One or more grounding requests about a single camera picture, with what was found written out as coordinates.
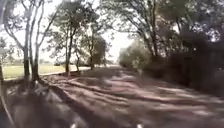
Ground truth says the wood of trees and bushes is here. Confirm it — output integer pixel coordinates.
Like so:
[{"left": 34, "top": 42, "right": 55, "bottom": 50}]
[{"left": 99, "top": 0, "right": 224, "bottom": 98}]

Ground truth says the green grass field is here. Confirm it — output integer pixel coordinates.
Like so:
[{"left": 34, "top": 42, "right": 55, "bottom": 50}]
[{"left": 1, "top": 63, "right": 83, "bottom": 80}]

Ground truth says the dark dirt path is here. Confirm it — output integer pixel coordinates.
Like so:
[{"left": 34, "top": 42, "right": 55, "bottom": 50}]
[{"left": 0, "top": 65, "right": 224, "bottom": 128}]

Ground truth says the row of trees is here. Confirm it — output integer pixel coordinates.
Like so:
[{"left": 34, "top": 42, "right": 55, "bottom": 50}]
[{"left": 0, "top": 0, "right": 114, "bottom": 84}]

